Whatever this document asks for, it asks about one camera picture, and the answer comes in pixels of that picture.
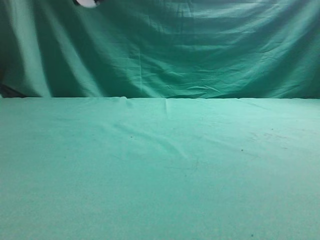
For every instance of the green backdrop cloth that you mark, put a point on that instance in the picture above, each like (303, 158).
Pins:
(161, 48)

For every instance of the green table cloth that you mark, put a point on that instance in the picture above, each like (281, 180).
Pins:
(159, 169)

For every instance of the white dimpled golf ball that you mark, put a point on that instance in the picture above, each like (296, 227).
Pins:
(86, 3)

